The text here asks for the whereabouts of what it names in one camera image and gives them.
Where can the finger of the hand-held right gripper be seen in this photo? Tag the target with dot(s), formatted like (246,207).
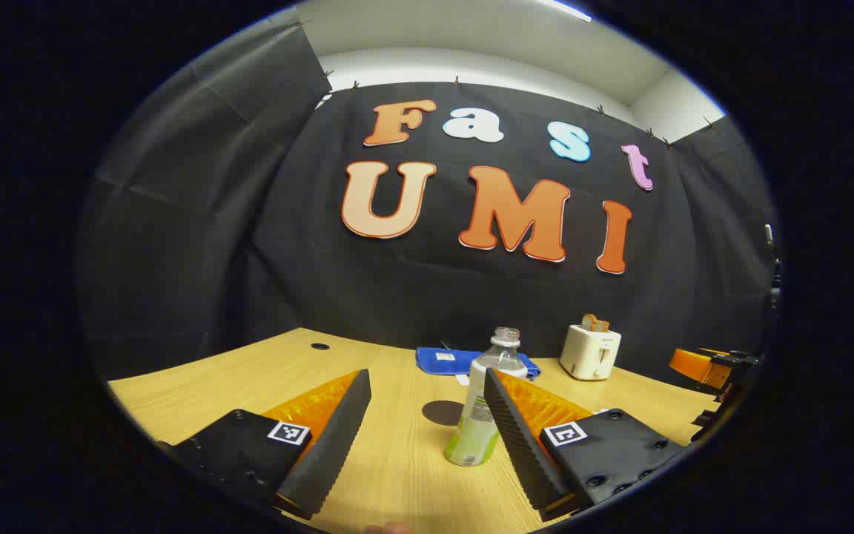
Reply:
(694,366)

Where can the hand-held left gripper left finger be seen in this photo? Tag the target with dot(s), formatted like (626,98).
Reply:
(327,452)

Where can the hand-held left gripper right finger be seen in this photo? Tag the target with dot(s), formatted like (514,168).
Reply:
(520,445)

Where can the clear water bottle white label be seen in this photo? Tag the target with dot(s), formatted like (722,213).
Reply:
(475,426)

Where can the dark round coaster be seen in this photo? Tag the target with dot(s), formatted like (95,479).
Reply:
(438,412)

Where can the cream toaster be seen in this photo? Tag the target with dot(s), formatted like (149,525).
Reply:
(586,356)

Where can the brown bread slice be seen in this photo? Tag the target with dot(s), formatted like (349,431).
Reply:
(591,323)

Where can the blue folded cloth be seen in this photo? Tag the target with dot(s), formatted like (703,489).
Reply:
(431,365)

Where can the black backdrop cloth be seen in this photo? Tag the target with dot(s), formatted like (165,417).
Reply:
(412,297)

